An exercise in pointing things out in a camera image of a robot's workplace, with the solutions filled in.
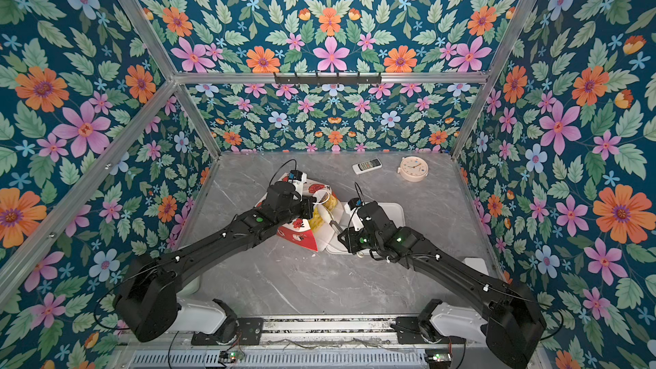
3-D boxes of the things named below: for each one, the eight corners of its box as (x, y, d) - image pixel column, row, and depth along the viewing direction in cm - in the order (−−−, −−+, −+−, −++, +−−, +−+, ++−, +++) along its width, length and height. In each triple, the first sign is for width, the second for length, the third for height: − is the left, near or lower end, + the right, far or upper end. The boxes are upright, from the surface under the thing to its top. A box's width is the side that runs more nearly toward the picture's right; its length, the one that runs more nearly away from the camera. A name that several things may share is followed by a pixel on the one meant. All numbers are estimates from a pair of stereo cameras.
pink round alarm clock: (399, 182, 111) (400, 177, 109) (395, 160, 120) (396, 155, 117) (429, 182, 111) (431, 177, 109) (424, 160, 120) (425, 155, 117)
